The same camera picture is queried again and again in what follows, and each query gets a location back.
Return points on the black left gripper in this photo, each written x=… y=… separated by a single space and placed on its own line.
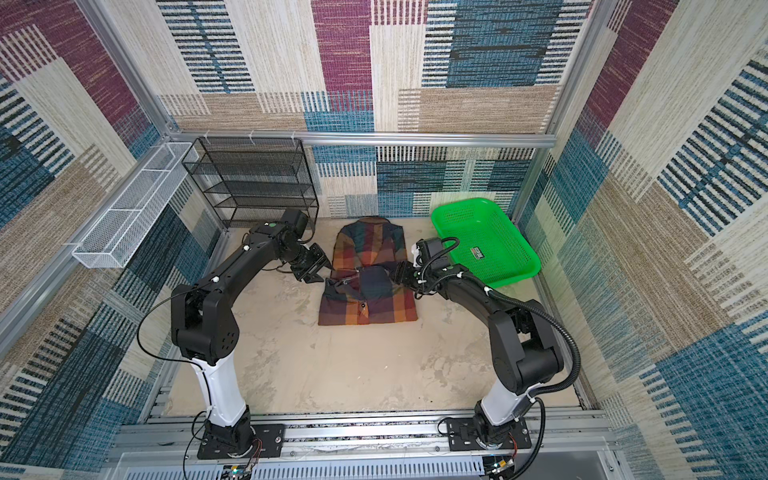
x=320 y=261

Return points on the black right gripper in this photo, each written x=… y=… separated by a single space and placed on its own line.
x=404 y=269

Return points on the plaid long sleeve shirt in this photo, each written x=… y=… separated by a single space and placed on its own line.
x=360 y=290

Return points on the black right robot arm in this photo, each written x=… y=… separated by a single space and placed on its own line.
x=531 y=353

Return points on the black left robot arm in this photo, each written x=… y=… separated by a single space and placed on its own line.
x=205 y=330

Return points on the green plastic basket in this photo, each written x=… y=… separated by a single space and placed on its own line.
x=490 y=245

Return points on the aluminium back crossbar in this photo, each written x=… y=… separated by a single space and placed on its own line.
x=526 y=141

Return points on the black wire mesh shelf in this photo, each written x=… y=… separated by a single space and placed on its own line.
x=251 y=180

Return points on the white wire mesh tray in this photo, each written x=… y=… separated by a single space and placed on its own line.
x=115 y=237

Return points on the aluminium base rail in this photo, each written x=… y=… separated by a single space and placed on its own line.
x=380 y=445

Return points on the aluminium frame post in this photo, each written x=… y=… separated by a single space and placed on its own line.
x=572 y=79

